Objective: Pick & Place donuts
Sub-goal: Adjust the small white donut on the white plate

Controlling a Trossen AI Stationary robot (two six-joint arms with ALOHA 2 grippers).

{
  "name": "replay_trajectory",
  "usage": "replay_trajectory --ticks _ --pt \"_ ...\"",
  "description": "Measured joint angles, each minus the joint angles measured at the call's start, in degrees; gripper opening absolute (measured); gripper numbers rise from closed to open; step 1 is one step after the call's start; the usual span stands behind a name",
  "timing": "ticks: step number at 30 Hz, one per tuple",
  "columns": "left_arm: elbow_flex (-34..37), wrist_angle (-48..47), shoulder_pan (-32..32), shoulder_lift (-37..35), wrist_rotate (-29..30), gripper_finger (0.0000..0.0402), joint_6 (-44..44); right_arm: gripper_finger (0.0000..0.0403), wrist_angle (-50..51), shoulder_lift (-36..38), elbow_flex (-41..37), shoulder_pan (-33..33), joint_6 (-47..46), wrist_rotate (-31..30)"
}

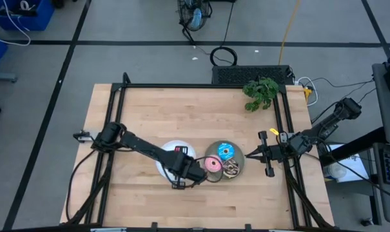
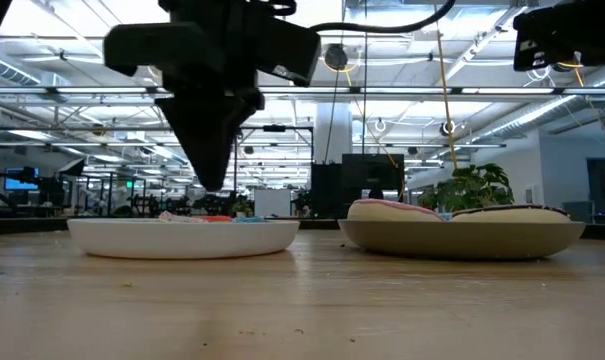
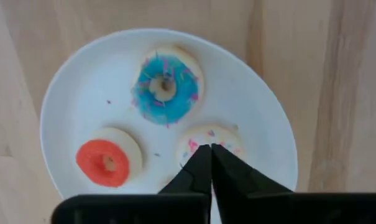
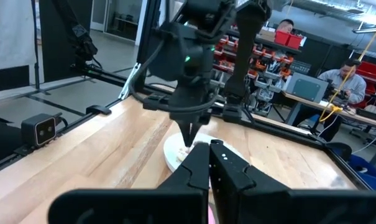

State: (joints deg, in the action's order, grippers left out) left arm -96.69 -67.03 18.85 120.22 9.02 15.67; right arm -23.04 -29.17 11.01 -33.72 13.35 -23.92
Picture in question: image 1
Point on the green potted plant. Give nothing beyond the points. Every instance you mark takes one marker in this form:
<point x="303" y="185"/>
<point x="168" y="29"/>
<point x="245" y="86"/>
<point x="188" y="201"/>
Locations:
<point x="262" y="91"/>

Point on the grey desk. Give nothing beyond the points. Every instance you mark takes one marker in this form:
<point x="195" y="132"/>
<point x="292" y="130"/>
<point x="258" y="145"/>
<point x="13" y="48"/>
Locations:
<point x="388" y="109"/>
<point x="380" y="193"/>

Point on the black floor fan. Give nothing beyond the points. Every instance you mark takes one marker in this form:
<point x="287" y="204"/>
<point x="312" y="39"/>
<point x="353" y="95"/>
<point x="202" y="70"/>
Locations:
<point x="194" y="16"/>

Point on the black perforated computer case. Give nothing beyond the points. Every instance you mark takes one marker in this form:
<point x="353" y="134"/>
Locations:
<point x="246" y="74"/>

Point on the large chocolate frosted donut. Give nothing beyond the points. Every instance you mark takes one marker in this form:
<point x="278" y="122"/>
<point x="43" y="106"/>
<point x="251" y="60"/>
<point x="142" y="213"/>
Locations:
<point x="227" y="170"/>

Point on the black caster wheel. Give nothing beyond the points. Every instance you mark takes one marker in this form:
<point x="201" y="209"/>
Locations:
<point x="367" y="222"/>

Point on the black diagonal bar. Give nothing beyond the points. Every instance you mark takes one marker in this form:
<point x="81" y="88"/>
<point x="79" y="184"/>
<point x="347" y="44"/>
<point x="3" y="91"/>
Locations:
<point x="352" y="146"/>

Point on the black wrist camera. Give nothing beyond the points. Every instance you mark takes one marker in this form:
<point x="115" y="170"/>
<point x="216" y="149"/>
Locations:
<point x="280" y="151"/>
<point x="198" y="172"/>

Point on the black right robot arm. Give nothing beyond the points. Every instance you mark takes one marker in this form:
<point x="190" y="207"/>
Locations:
<point x="330" y="120"/>

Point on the grey metal base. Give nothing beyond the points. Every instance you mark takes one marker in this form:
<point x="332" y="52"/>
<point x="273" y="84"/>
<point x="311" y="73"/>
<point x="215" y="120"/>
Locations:
<point x="1" y="77"/>

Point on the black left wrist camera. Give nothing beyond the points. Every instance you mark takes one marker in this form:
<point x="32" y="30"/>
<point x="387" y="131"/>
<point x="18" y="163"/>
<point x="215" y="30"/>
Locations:
<point x="198" y="172"/>

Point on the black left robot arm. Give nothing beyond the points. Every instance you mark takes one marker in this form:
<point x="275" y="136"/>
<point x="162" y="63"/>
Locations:
<point x="140" y="145"/>

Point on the black aluminium table frame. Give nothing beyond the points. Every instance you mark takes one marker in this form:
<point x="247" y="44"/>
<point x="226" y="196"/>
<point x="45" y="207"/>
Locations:
<point x="198" y="86"/>

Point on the large blue frosted donut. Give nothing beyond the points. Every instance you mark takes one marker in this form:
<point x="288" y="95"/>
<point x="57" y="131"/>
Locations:
<point x="221" y="152"/>

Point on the white round plate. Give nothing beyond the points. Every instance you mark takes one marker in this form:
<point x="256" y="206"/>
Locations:
<point x="160" y="167"/>

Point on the yellow power plug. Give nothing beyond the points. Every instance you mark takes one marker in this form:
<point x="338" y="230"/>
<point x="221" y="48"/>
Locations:
<point x="307" y="92"/>

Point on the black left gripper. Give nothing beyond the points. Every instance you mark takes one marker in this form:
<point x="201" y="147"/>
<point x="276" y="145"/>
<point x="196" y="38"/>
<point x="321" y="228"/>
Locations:
<point x="181" y="167"/>

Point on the clear plastic cup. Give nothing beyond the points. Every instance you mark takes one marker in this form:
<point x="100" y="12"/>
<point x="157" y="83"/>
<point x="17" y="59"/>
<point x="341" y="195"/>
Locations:
<point x="337" y="170"/>

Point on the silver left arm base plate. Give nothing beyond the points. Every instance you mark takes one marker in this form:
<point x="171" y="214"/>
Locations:
<point x="85" y="137"/>

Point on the small red donut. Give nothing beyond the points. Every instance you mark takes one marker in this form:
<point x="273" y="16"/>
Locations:
<point x="183" y="149"/>

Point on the white paper sheet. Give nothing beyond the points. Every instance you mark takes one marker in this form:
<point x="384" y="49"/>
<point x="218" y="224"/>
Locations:
<point x="352" y="164"/>

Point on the large pink frosted donut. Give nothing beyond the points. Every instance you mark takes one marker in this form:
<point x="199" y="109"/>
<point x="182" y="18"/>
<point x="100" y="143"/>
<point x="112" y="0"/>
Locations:
<point x="208" y="164"/>

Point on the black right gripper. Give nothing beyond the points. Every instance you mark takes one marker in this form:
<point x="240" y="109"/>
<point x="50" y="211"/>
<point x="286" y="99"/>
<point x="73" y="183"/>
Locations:
<point x="269" y="167"/>

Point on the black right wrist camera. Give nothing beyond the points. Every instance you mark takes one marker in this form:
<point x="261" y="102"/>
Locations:
<point x="280" y="151"/>

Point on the grey-green round plate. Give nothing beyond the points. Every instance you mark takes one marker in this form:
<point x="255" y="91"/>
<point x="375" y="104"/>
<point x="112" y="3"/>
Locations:
<point x="238" y="151"/>

